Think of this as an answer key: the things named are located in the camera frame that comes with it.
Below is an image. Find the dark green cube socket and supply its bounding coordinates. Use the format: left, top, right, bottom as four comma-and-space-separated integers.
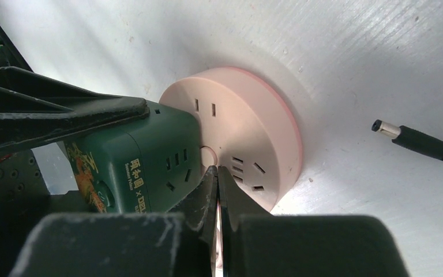
64, 102, 202, 214

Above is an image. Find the thin black cable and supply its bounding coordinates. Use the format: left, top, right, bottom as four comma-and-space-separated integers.
371, 119, 443, 167

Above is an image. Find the round pink socket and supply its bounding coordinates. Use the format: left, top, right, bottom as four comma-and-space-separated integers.
160, 67, 303, 211

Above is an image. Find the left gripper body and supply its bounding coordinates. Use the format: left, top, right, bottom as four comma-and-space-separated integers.
0, 151, 88, 276

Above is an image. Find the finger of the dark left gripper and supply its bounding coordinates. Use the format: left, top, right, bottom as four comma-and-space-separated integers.
0, 66, 150, 158

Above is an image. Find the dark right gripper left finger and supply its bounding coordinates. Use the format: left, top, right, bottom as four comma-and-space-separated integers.
10, 166, 218, 276

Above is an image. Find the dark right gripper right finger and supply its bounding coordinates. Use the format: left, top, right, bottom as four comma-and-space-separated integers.
217, 166, 408, 276

